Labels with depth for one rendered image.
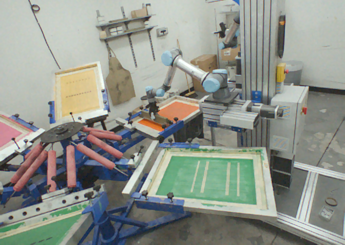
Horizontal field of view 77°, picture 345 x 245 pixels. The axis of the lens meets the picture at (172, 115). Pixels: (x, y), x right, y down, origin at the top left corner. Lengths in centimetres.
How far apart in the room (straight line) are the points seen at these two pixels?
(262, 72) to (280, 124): 44
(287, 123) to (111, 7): 338
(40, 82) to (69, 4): 126
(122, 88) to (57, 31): 139
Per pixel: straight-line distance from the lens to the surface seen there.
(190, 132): 239
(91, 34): 404
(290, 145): 202
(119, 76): 421
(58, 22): 388
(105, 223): 232
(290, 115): 187
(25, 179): 180
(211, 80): 165
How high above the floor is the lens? 199
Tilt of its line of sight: 26 degrees down
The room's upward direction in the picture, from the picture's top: 11 degrees counter-clockwise
